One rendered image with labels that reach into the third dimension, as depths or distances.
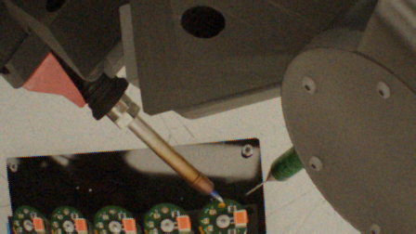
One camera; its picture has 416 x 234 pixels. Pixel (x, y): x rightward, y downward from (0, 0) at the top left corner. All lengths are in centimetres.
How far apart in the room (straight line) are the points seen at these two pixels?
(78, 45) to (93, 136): 26
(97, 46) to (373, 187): 15
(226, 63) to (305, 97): 4
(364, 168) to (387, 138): 2
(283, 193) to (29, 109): 17
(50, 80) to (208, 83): 20
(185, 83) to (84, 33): 9
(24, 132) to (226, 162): 13
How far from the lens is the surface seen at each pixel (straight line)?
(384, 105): 17
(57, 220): 50
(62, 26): 30
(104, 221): 50
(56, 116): 58
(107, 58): 33
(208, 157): 55
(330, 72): 17
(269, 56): 22
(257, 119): 57
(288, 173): 42
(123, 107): 47
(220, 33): 21
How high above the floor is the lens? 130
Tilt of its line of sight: 75 degrees down
